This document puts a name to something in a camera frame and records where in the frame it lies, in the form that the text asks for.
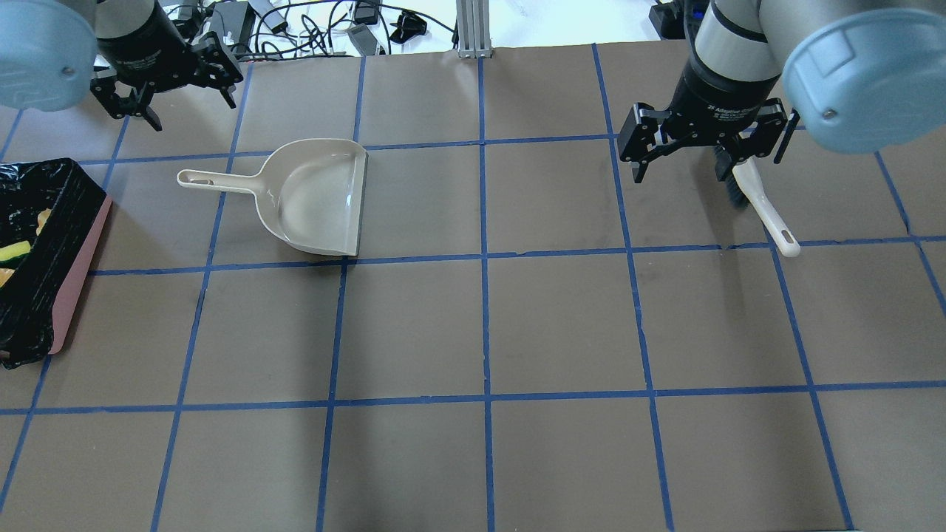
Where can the black power brick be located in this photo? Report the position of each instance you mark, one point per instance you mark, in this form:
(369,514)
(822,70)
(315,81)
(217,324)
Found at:
(233,22)

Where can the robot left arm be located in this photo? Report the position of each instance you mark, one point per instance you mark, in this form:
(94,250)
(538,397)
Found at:
(49,52)

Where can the beige plastic dustpan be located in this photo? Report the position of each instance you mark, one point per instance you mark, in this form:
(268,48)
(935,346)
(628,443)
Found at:
(309,193)

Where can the yellow potato-like lump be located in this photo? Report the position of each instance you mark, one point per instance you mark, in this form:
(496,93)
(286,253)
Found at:
(5,274)

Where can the pale curved melon rind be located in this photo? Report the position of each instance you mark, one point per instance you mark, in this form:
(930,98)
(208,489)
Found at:
(41,221)

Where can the beige hand brush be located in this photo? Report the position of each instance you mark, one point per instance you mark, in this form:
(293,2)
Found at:
(744,187)

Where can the pink bin with black bag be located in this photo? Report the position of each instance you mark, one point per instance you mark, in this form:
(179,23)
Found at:
(38,302)

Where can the aluminium frame post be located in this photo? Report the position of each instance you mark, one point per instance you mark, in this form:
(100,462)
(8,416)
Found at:
(473,35)

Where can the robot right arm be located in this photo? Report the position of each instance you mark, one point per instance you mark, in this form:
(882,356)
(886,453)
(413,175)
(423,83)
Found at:
(859,75)

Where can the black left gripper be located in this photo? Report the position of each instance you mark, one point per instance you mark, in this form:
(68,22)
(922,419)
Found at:
(142,49)

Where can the green yellow sponge piece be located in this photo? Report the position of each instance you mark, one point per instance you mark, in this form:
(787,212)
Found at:
(10,254)

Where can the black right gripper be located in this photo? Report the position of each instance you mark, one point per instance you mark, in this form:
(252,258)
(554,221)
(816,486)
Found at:
(720,90)

